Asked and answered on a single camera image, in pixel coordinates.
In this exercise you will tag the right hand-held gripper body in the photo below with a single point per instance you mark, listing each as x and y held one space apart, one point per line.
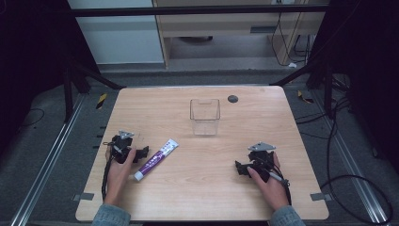
262 158

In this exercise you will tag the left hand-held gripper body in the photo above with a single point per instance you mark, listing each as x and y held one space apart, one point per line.
120 147

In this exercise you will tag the purple and white toothpaste tube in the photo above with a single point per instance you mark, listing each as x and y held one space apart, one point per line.
156 158

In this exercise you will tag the clear plastic container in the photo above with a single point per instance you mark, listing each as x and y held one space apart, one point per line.
204 117

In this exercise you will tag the person's left hand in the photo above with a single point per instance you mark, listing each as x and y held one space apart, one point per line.
118 175

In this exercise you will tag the person's right hand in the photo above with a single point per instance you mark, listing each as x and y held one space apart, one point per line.
272 190

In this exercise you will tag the yellow and black tape strip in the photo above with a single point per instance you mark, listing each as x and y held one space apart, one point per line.
101 101
305 98

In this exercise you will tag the grey tape piece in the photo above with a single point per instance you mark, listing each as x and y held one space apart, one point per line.
320 196
83 196

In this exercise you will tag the grey round table grommet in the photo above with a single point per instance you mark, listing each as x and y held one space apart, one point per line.
232 99

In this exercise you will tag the black metal stand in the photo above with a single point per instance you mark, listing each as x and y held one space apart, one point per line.
68 94
328 91

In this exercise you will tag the white cabinet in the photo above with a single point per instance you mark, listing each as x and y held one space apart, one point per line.
116 37

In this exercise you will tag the light wooden desk furniture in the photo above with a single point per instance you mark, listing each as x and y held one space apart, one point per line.
226 25

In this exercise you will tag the aluminium floor rail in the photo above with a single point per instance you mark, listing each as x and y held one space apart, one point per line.
348 163
47 163

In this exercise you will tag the black horizontal frame bar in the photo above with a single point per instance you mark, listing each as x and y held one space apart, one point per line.
188 11

